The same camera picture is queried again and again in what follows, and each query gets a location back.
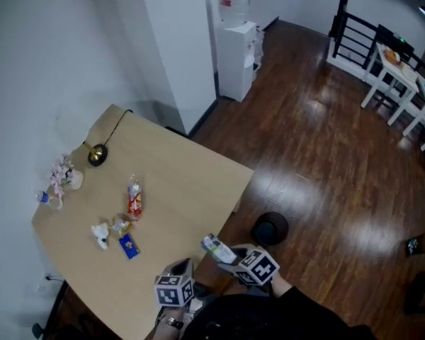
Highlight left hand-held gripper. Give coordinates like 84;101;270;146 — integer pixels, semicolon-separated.
154;257;195;308

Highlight orange box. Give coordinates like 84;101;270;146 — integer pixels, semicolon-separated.
384;47;401;64

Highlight person's right forearm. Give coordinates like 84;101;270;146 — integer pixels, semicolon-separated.
268;273;327;315

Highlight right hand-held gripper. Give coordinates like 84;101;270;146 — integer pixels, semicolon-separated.
217;244;281;287

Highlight black stool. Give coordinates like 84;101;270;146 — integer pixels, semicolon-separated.
403;271;425;317

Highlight person's left forearm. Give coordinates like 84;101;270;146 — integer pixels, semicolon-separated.
155;306;192;340

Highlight white paper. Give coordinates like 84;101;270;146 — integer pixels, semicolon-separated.
90;221;111;251

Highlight row of white side tables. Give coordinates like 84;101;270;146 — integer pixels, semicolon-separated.
361;42;425;152

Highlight clear plastic bottle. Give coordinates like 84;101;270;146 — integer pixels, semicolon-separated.
126;174;144;221

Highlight black device with green light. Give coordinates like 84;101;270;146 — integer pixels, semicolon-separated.
377;23;415;62

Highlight person's black top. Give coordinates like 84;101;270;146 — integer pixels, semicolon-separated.
179;285;376;340

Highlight black stair railing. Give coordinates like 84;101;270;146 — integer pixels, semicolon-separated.
327;0;425;84

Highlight brass lamp base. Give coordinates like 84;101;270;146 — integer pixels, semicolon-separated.
56;108;109;168

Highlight silver wristwatch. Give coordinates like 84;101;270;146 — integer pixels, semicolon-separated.
159;315;185;331

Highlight black round trash bin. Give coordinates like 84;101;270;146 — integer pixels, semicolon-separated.
251;211;290;247

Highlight pink flowers in white pot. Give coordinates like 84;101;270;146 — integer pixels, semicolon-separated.
49;153;84;196

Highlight clear water bottle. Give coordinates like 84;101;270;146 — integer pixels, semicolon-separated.
34;189;63;211

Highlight white water dispenser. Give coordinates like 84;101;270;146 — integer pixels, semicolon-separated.
215;21;260;103

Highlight white green carton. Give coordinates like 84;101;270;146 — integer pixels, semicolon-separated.
200;233;238;264

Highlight small dark bin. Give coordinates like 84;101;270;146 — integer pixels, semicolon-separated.
406;232;425;256

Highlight cream box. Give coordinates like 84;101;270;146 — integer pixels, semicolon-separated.
399;62;417;81

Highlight gold wrapper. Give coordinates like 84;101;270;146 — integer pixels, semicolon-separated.
109;216;132;237

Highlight white bag bundle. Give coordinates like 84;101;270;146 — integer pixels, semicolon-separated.
251;23;265;81

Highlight blue packet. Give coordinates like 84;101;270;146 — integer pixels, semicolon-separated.
118;233;141;261

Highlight black lamp cable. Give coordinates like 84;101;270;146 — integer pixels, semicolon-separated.
102;108;134;147

